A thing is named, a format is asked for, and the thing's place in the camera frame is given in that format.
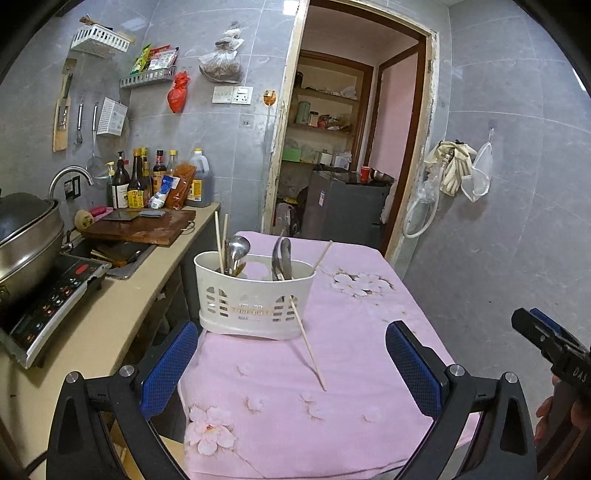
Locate white plastic utensil holder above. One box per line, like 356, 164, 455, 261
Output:
193, 251, 315, 340

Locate wooden chopstick long diagonal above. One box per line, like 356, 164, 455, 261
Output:
290, 296, 328, 392

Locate large silver spoon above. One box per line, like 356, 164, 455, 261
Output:
225, 235, 250, 276

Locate wooden chopstick pair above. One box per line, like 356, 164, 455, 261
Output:
221, 213, 229, 255

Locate silver table knife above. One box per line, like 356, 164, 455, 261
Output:
280, 237, 293, 280

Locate person's right hand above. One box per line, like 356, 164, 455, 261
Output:
534, 374, 591, 441

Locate induction cooker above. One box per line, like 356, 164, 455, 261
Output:
1, 254, 111, 369

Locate wooden cutting board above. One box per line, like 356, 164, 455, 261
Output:
81, 210, 197, 247

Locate pink floral tablecloth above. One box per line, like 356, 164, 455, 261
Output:
179, 239, 452, 479

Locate steel wok pot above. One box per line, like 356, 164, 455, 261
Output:
1, 192, 64, 306

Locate dark sauce bottle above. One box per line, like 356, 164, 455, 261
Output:
111, 151, 130, 209

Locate chrome faucet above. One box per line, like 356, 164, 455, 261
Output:
47, 165, 95, 198

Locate orange snack bag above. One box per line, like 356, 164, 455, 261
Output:
165, 163, 197, 210

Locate grey cabinet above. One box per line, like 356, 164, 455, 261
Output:
301, 171, 391, 249

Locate hanging wooden board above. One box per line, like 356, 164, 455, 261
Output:
52, 57, 77, 153

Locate cream rubber gloves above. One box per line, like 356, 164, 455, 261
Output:
424, 140, 477, 197

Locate red plastic bag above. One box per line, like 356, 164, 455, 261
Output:
167, 71, 190, 114

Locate hanging bag of dried goods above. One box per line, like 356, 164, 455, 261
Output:
198, 22, 245, 84

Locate white hose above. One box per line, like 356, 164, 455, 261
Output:
400, 161, 447, 240

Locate white box on wall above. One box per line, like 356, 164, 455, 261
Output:
97, 97, 128, 136

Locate white wall socket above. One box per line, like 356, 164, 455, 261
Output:
211, 85, 253, 105

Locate metal wall shelf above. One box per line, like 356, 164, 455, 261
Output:
119, 66, 176, 89

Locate white wall basket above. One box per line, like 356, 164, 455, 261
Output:
70, 16, 135, 58

